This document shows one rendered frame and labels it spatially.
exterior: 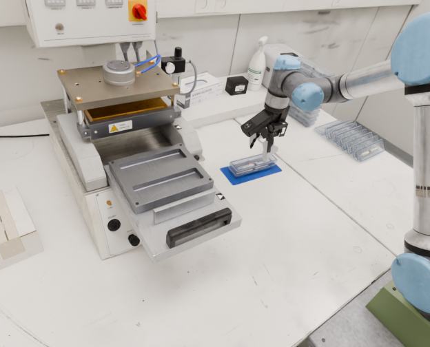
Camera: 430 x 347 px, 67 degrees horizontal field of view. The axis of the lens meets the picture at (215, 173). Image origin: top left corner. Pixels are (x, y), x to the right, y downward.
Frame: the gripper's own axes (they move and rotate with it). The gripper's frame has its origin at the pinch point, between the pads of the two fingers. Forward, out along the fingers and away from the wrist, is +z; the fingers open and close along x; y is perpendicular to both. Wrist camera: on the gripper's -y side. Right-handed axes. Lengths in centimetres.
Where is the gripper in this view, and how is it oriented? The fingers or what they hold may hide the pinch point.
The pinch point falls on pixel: (256, 153)
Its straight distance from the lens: 118.5
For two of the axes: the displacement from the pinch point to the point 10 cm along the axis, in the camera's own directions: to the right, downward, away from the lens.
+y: 8.6, -2.3, 4.5
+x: -4.9, -6.2, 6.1
